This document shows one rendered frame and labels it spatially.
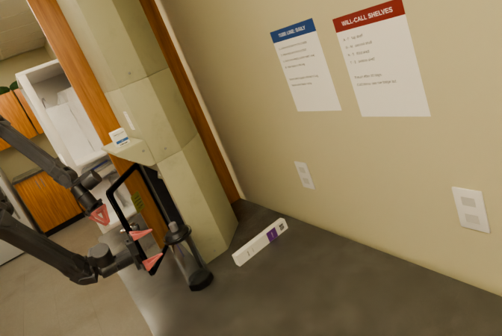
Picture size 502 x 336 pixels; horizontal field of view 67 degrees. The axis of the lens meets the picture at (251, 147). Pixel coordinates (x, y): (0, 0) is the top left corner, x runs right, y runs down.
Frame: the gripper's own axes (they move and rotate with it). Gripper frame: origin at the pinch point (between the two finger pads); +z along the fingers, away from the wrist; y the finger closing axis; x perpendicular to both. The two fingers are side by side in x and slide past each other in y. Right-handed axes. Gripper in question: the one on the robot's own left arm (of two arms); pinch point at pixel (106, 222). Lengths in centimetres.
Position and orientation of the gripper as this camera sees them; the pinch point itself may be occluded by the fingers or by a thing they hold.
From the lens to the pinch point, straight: 173.1
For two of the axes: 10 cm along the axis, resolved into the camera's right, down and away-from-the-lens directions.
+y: -4.7, 3.7, 8.0
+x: -6.0, 5.3, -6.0
